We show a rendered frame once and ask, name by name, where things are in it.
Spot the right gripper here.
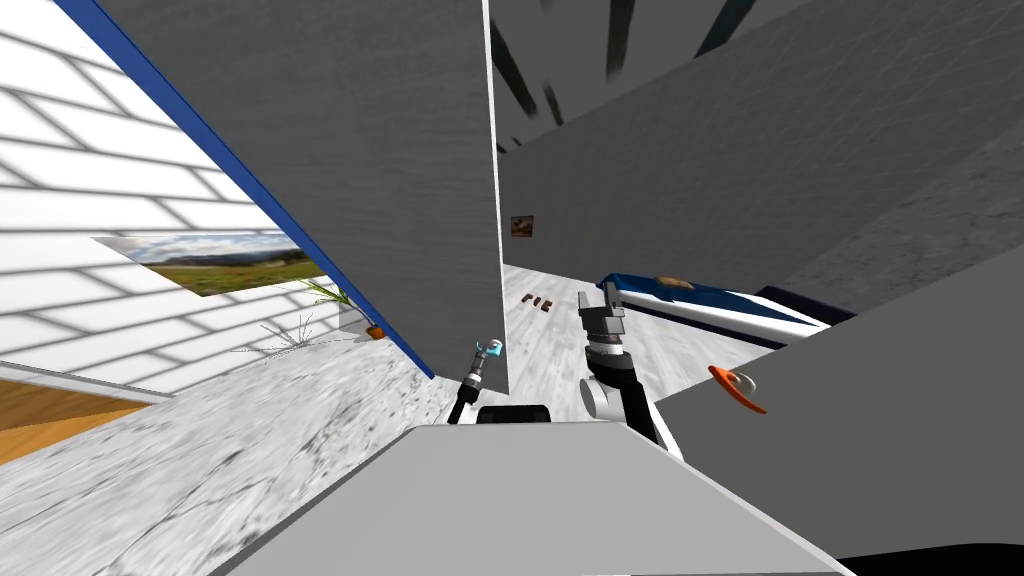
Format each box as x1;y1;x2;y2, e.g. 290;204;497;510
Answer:
577;281;628;347

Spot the green plant in orange pot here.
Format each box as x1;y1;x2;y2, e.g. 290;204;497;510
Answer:
299;277;387;342

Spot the blue and white bed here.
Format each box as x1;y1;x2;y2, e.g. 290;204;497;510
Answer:
595;271;857;351

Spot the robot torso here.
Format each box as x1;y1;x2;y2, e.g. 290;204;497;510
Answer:
209;403;857;576

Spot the grey door leaf blue edge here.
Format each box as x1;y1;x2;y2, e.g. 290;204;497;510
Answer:
54;0;511;396

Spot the landscape wall picture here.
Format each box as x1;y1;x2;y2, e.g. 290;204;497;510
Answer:
91;231;328;298

